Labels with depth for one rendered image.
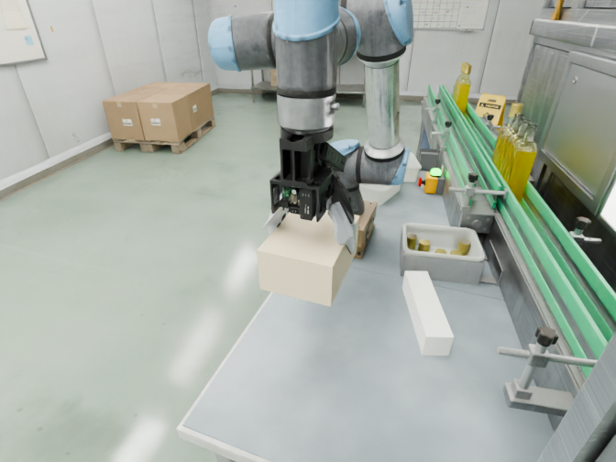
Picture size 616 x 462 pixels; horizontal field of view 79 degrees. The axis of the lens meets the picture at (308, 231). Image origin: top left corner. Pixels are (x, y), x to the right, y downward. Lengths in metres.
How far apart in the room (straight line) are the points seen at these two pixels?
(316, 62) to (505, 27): 6.89
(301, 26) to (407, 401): 0.70
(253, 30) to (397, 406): 0.72
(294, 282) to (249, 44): 0.35
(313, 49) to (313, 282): 0.31
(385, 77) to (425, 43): 6.16
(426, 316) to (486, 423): 0.24
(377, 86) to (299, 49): 0.55
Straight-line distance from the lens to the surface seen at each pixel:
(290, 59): 0.47
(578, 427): 0.47
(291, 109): 0.48
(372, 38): 0.93
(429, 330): 0.91
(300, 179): 0.50
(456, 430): 0.85
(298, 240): 0.58
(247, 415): 0.82
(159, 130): 4.55
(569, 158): 1.37
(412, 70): 7.16
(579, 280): 1.04
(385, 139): 1.08
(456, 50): 7.20
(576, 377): 0.85
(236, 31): 0.61
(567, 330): 0.90
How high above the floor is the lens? 1.44
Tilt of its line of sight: 31 degrees down
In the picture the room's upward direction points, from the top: straight up
